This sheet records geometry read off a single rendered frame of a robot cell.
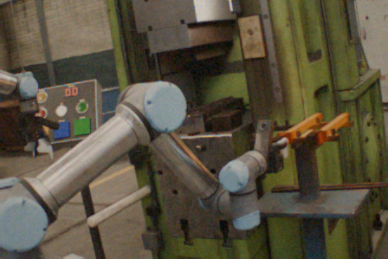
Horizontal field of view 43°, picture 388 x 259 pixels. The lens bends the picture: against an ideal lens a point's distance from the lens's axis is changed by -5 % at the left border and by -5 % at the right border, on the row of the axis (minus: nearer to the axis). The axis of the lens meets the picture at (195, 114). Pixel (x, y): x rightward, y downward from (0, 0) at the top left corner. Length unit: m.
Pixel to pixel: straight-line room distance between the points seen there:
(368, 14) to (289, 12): 5.16
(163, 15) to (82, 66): 8.30
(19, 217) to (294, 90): 1.33
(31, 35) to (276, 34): 9.55
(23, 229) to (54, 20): 9.83
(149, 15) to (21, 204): 1.30
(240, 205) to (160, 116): 0.37
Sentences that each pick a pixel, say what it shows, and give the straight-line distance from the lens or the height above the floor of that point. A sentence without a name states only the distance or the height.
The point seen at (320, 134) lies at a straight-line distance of 1.59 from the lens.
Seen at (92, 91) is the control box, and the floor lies 1.15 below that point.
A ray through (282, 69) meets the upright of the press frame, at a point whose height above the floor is 1.12.
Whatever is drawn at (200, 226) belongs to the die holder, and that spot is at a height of 0.52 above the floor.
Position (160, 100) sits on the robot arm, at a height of 1.17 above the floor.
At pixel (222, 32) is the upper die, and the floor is 1.31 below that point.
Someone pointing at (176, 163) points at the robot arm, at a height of 0.97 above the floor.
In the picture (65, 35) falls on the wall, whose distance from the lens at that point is 10.62.
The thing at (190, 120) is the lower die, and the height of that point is 0.97.
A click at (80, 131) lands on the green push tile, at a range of 2.26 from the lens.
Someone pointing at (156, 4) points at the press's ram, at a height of 1.47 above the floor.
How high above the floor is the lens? 1.28
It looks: 8 degrees down
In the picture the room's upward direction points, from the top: 9 degrees counter-clockwise
